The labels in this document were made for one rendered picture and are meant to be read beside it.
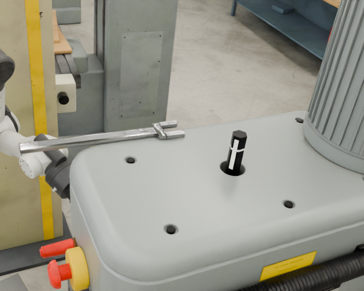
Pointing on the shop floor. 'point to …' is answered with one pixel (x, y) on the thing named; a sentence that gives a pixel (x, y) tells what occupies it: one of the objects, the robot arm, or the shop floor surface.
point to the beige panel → (47, 45)
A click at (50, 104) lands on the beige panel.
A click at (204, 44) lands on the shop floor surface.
